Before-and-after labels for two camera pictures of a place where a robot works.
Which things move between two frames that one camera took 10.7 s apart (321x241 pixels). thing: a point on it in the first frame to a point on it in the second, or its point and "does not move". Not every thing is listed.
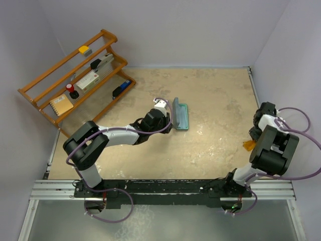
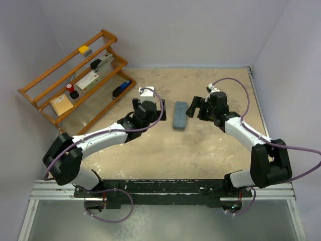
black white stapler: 98,64 does not move
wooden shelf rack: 82,86 does not move
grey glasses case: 180,115 does not move
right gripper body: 255,132 to 210,112
